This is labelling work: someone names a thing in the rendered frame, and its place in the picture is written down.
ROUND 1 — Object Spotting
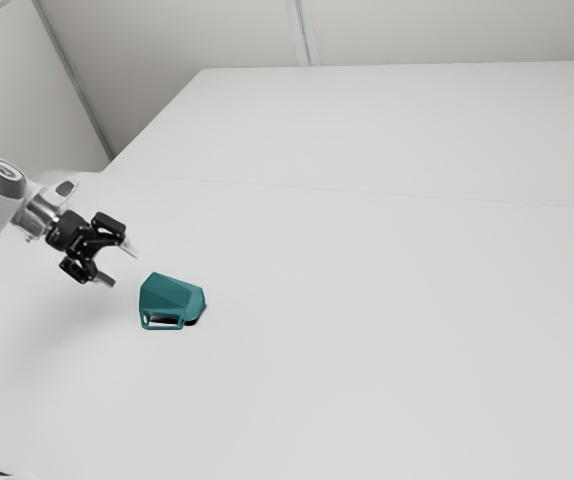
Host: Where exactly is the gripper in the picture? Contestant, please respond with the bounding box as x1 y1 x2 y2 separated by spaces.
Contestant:
45 209 139 288

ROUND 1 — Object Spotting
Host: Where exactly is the teal faceted mug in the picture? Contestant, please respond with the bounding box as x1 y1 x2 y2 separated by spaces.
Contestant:
138 271 208 332

